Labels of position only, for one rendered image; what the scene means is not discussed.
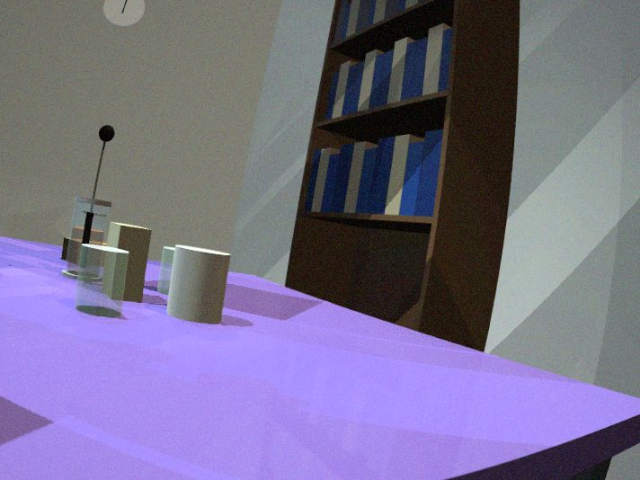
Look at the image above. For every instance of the coffee press plunger with black knob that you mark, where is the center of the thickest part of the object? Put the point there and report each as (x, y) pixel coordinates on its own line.
(89, 219)

